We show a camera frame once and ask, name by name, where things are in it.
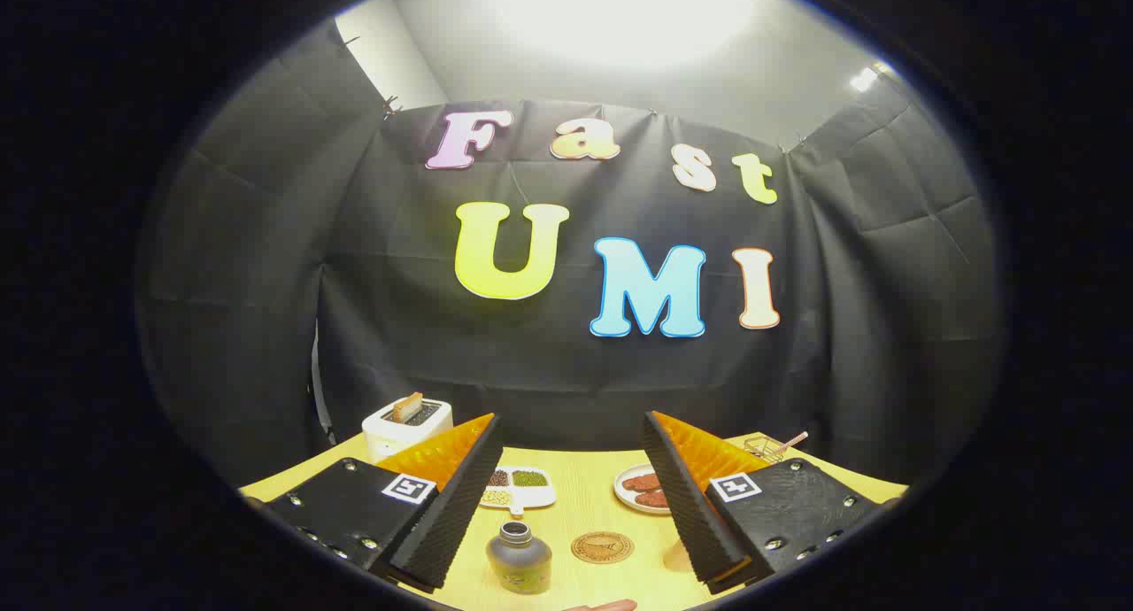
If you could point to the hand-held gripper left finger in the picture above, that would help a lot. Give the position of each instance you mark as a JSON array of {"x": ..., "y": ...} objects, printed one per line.
[{"x": 451, "y": 514}]

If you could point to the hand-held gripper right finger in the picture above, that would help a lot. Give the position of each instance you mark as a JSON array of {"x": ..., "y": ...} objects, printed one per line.
[{"x": 690, "y": 514}]

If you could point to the silver green-label juice bottle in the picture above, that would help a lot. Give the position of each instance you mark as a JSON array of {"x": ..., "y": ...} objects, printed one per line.
[{"x": 520, "y": 562}]

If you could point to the round cork coaster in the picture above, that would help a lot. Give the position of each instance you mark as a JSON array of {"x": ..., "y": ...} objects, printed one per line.
[{"x": 602, "y": 547}]

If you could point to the brown meat slice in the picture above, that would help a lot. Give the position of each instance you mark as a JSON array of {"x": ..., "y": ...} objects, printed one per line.
[
  {"x": 642, "y": 483},
  {"x": 653, "y": 499}
]

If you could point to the white round plate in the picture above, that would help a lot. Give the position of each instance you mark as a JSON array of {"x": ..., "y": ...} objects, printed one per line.
[{"x": 625, "y": 498}]

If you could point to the white divided dish with beans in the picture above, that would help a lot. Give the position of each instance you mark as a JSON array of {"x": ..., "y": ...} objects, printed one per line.
[{"x": 529, "y": 491}]

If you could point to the white toaster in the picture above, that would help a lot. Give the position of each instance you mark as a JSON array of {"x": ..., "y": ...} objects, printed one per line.
[{"x": 389, "y": 438}]

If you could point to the wooden table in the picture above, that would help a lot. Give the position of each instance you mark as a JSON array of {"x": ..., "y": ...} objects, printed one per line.
[{"x": 584, "y": 496}]

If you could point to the brown toast slice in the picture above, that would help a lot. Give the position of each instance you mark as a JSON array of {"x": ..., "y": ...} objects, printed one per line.
[{"x": 407, "y": 407}]

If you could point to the red striped straw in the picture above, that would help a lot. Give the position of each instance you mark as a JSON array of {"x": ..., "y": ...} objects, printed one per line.
[{"x": 794, "y": 440}]

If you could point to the black backdrop cloth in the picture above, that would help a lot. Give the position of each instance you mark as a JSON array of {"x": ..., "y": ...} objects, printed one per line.
[{"x": 398, "y": 328}]

